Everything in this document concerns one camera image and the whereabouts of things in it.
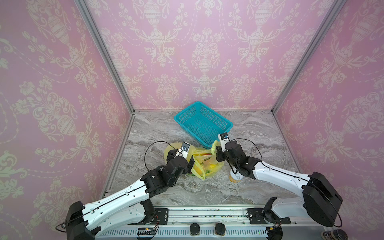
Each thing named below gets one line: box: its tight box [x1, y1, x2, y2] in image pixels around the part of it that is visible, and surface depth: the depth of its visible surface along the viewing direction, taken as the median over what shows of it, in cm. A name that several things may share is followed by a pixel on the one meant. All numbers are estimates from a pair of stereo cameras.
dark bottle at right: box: [321, 228, 349, 240], surface depth 64 cm
